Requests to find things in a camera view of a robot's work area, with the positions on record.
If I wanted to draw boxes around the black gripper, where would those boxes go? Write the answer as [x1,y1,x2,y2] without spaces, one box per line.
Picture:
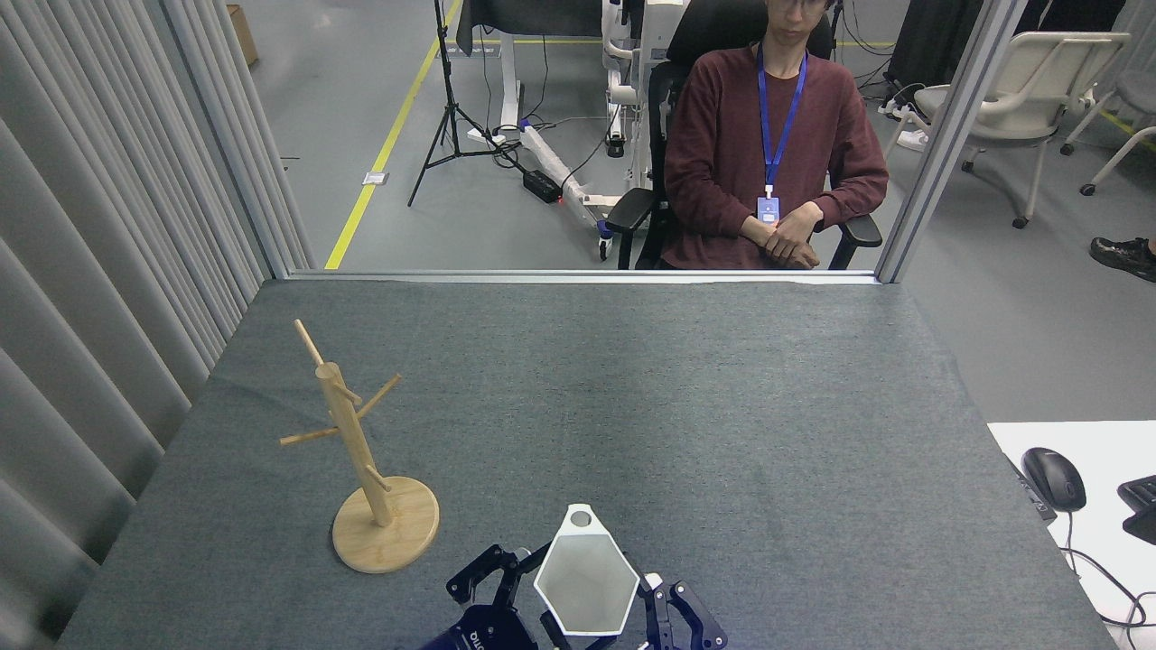
[417,543,729,650]

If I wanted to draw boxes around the white hexagonal cup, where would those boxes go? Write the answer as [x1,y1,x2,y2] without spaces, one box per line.
[533,503,642,637]

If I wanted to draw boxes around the wooden cup rack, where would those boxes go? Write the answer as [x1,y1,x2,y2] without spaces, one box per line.
[279,319,441,575]

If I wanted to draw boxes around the person's right hand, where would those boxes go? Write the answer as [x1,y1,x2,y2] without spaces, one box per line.
[742,217,821,271]

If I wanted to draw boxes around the person's left hand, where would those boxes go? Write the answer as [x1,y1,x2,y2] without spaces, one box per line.
[764,200,825,246]

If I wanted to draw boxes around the grey felt table cover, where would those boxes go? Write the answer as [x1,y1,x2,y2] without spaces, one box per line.
[54,278,1121,650]

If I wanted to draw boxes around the white stand on wheels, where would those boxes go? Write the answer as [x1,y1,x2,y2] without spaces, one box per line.
[519,0,696,263]

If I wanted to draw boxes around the black flat device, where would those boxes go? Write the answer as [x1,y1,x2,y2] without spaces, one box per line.
[1005,454,1058,524]

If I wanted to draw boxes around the black computer mouse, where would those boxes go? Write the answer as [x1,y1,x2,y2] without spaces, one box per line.
[1021,447,1087,513]

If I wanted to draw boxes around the person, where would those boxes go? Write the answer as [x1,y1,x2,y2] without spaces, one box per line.
[659,0,890,272]

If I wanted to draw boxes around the white desk leg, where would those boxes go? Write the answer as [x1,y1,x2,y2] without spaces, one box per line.
[466,34,525,147]

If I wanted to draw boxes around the white side table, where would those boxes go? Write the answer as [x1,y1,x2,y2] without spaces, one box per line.
[987,420,1156,650]

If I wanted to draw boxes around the black tripod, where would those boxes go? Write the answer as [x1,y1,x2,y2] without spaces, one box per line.
[408,0,525,209]

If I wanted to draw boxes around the black keyboard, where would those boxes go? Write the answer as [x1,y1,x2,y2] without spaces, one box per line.
[1117,476,1156,546]

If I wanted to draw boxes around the white power strip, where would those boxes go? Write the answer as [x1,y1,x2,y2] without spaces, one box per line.
[878,83,931,151]

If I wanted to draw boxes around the black cloth on desk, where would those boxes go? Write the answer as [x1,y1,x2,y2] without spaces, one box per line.
[456,0,606,57]

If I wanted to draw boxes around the black office chair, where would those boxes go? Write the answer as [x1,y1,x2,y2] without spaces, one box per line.
[603,0,883,272]

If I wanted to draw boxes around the grey curtain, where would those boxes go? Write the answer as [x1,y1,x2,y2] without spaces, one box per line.
[0,0,317,650]

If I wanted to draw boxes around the black shoe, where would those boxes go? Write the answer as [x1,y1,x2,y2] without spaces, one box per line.
[1089,237,1156,283]

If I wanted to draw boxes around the cardboard box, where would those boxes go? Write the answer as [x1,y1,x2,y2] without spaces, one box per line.
[226,5,259,66]

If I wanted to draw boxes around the black fabric screen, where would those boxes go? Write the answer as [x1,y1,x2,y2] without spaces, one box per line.
[885,0,1134,89]

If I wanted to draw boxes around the white swivel chair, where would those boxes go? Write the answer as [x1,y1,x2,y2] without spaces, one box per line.
[885,32,1132,229]

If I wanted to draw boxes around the grey chair with white legs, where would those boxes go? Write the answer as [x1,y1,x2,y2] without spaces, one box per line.
[1061,0,1156,198]

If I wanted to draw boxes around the silver table edge rail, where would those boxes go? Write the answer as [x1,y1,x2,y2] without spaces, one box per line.
[287,269,881,286]

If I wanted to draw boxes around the black mouse cable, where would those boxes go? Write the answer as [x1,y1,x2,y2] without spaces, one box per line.
[1057,510,1156,628]

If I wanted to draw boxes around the silver post beside chairs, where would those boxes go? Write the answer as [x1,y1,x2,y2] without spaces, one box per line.
[874,0,1030,285]

